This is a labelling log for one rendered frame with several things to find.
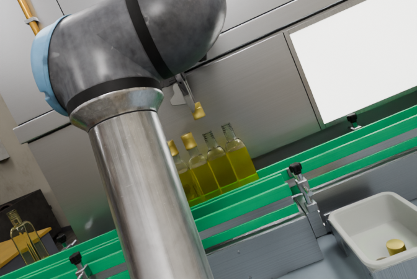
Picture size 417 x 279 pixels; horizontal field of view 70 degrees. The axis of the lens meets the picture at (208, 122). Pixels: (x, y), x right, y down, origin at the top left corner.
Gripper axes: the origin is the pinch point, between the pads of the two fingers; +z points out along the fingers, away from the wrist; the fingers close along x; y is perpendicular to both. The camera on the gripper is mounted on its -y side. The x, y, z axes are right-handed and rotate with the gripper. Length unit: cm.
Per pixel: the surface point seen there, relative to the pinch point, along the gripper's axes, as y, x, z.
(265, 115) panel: -18.8, -12.2, 12.5
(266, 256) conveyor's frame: -2.9, 15.7, 40.7
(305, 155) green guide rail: -24.2, -3.4, 27.2
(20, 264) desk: 191, -125, 66
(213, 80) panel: -7.8, -12.1, -4.6
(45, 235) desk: 184, -153, 60
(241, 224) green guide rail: -0.3, 13.5, 31.3
